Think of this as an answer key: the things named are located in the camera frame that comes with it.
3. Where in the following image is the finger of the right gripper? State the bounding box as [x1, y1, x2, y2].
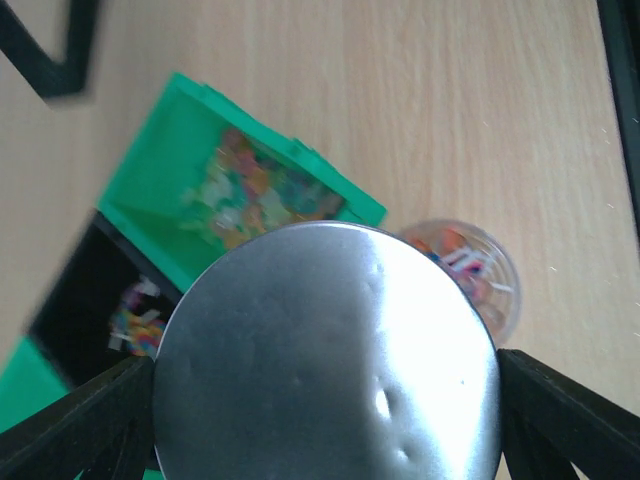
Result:
[0, 0, 104, 101]

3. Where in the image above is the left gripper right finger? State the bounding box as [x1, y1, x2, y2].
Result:
[498, 349, 639, 479]

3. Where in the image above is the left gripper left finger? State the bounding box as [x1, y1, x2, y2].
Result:
[1, 357, 154, 479]

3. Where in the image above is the black bin of lollipops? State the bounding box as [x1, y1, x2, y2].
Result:
[28, 212, 183, 389]

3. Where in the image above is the green bin of gummy candies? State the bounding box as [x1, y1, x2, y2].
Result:
[98, 73, 386, 291]

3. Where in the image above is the clear plastic jar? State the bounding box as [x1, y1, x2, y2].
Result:
[399, 219, 522, 348]

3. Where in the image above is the white jar lid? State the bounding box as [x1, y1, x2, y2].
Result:
[153, 222, 501, 479]

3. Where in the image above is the green bin of mixed candies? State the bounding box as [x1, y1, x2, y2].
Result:
[0, 337, 68, 432]

